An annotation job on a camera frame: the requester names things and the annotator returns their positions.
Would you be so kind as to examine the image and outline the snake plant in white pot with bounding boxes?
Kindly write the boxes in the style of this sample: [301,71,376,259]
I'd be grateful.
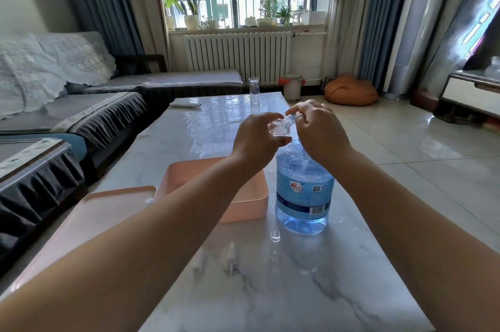
[180,0,204,31]

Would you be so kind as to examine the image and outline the person's left hand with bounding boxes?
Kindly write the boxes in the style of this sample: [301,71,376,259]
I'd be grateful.
[230,112,292,172]

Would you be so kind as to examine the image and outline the television screen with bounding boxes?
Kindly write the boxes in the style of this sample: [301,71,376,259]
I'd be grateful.
[462,0,500,71]

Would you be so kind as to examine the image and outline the person's right hand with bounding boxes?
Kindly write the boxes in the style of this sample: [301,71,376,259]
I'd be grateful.
[286,99,354,168]

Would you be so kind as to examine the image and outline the large blue water jug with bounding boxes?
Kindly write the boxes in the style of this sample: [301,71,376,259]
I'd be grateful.
[275,138,335,235]

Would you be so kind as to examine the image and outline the grey sofa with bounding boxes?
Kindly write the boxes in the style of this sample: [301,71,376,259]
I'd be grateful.
[0,31,243,278]

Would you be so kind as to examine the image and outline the white standing air conditioner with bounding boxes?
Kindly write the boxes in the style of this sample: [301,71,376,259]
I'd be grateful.
[384,0,444,100]

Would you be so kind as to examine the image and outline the white television cabinet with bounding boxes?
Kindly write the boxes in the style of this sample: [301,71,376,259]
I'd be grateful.
[440,69,500,119]

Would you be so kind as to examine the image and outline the pink plastic box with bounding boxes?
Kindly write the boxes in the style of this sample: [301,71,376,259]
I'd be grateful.
[154,156,270,224]

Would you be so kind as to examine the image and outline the white spray pump nozzle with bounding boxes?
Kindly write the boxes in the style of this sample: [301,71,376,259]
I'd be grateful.
[222,241,240,276]

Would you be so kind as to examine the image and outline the person's right forearm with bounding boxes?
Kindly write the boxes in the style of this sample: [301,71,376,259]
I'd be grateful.
[312,147,500,332]

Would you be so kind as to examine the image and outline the green leafy potted plant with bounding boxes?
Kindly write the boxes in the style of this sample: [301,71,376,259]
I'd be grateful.
[276,5,294,27]

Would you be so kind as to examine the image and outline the white lace sofa cover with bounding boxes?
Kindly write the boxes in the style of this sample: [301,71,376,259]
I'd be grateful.
[0,31,118,119]

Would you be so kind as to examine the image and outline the bushy plant in white pot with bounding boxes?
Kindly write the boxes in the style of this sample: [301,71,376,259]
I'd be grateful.
[257,0,279,28]

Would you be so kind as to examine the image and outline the orange bean bag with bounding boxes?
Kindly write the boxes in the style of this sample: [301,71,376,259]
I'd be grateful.
[324,74,379,107]

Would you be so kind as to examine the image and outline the beige sheer curtain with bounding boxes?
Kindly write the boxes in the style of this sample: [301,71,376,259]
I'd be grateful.
[323,0,379,80]
[116,0,171,71]

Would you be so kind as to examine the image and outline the person's left forearm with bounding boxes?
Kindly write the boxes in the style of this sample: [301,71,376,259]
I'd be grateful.
[0,154,271,332]

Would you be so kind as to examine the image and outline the pink plastic lid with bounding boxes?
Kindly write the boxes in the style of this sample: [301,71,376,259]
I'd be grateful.
[0,186,157,302]

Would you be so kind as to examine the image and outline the white trash bin orange bag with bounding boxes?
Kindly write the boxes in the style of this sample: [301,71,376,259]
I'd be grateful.
[278,75,306,101]

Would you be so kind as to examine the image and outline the small potted plant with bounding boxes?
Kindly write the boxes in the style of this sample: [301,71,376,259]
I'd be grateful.
[201,15,224,30]

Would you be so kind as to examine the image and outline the white rectangular planter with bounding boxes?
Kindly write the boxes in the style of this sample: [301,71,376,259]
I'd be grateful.
[300,10,327,26]

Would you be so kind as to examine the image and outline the white radiator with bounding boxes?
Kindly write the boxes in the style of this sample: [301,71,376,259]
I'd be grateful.
[182,31,293,86]

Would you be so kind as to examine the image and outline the small clear plastic bottle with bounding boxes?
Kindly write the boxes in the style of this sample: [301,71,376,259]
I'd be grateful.
[268,115,298,137]

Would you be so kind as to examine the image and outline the clear drinking glass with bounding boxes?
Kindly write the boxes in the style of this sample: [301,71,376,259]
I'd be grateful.
[249,77,261,105]

